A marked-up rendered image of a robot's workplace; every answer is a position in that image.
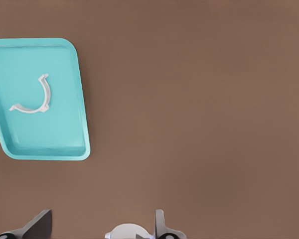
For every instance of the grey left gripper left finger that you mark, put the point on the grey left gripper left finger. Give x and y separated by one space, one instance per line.
38 225

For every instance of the white round gripper part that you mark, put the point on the white round gripper part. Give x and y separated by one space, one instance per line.
129 231

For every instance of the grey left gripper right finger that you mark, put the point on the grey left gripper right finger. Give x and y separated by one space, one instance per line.
160 222

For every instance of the turquoise plastic tray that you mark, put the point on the turquoise plastic tray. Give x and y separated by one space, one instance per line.
62 99

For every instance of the white drainage pipe clamp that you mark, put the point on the white drainage pipe clamp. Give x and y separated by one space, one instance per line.
47 95

